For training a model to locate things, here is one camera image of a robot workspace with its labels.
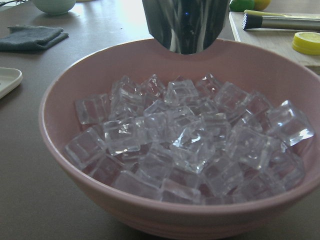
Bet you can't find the steel ice scoop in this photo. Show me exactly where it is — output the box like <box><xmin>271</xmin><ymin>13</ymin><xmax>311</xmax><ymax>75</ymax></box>
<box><xmin>142</xmin><ymin>0</ymin><xmax>230</xmax><ymax>55</ymax></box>

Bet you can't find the clear ice cubes pile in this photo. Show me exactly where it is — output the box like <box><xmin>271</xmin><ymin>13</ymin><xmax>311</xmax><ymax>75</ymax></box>
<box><xmin>64</xmin><ymin>73</ymin><xmax>315</xmax><ymax>205</ymax></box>

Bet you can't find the pink bowl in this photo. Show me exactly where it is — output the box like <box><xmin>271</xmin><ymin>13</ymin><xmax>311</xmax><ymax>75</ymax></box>
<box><xmin>39</xmin><ymin>39</ymin><xmax>320</xmax><ymax>240</ymax></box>

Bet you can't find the steel muddler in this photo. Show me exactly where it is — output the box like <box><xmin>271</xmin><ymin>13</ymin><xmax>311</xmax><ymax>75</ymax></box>
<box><xmin>242</xmin><ymin>13</ymin><xmax>320</xmax><ymax>31</ymax></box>

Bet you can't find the green lime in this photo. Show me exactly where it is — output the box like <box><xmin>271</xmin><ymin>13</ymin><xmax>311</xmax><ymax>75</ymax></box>
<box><xmin>229</xmin><ymin>0</ymin><xmax>255</xmax><ymax>12</ymax></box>

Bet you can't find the yellow plastic knife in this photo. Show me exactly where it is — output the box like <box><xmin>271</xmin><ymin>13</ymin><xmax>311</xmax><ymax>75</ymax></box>
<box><xmin>244</xmin><ymin>9</ymin><xmax>286</xmax><ymax>17</ymax></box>

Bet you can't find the wooden cutting board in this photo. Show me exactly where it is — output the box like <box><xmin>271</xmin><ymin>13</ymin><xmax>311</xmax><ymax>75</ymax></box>
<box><xmin>229</xmin><ymin>12</ymin><xmax>320</xmax><ymax>75</ymax></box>

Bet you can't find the yellow lemon near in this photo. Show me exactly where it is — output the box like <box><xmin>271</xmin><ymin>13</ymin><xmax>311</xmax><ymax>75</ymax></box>
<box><xmin>254</xmin><ymin>0</ymin><xmax>271</xmax><ymax>11</ymax></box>

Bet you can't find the green bowl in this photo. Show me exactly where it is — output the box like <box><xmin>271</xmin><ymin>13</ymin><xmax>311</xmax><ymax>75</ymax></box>
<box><xmin>32</xmin><ymin>0</ymin><xmax>76</xmax><ymax>15</ymax></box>

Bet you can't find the cream rabbit tray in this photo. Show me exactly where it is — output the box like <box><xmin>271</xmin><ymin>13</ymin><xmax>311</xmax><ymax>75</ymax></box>
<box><xmin>0</xmin><ymin>67</ymin><xmax>23</xmax><ymax>99</ymax></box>

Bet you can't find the grey folded cloth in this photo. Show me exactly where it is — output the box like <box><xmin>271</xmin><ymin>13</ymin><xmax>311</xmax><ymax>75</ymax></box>
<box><xmin>0</xmin><ymin>25</ymin><xmax>69</xmax><ymax>52</ymax></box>

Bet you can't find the half lemon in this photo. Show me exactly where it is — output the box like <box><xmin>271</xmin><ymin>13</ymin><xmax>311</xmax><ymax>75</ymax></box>
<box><xmin>291</xmin><ymin>32</ymin><xmax>320</xmax><ymax>55</ymax></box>

